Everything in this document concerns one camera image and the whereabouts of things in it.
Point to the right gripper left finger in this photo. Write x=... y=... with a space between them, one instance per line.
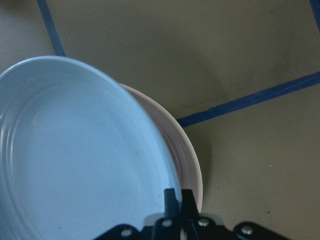
x=164 y=228

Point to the blue plate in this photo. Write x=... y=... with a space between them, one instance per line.
x=78 y=154

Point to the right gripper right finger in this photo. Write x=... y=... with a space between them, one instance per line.
x=200 y=227

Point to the pink plate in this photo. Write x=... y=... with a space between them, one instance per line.
x=182 y=151

